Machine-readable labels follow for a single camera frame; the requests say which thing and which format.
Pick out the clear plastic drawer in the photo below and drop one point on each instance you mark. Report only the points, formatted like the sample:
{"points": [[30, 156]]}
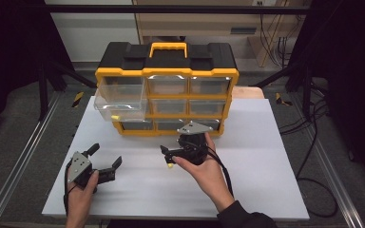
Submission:
{"points": [[120, 95]]}

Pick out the yellow and black organizer cabinet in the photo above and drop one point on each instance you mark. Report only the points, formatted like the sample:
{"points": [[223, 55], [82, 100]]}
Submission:
{"points": [[168, 65]]}

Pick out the wooden board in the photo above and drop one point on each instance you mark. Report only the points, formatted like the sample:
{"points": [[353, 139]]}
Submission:
{"points": [[247, 92]]}

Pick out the white power socket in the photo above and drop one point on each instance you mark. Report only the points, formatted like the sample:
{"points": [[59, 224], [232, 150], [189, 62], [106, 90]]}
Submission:
{"points": [[259, 2]]}

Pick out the black metal stand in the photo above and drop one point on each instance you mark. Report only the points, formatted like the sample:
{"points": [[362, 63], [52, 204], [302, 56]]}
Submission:
{"points": [[43, 91], [306, 91]]}

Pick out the black and yellow striped tape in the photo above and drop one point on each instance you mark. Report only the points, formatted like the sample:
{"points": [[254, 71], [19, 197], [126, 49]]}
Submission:
{"points": [[77, 99], [279, 99]]}

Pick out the white panel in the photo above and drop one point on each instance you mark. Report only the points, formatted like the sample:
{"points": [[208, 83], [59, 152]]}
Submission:
{"points": [[92, 34]]}

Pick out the black curtain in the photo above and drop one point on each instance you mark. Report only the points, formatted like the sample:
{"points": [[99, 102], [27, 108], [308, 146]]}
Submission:
{"points": [[9, 63], [351, 79]]}

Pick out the person's right hand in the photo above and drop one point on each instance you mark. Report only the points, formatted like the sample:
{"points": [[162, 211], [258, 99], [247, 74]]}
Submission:
{"points": [[210, 177]]}

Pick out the small yellow block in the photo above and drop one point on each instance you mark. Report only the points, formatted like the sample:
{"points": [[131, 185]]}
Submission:
{"points": [[170, 165], [115, 117]]}

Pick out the grid of clear drawers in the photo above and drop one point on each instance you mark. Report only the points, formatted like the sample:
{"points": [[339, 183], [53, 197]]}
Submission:
{"points": [[187, 107]]}

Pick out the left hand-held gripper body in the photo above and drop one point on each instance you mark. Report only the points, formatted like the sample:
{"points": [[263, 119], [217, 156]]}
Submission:
{"points": [[77, 167]]}

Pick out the black horizontal frame bar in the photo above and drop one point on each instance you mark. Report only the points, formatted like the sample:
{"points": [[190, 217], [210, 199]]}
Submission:
{"points": [[171, 9]]}

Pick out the person's left hand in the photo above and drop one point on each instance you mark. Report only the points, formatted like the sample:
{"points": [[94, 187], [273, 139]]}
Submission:
{"points": [[79, 202]]}

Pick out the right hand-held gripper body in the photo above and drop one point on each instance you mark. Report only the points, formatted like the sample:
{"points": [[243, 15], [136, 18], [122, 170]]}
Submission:
{"points": [[193, 145]]}

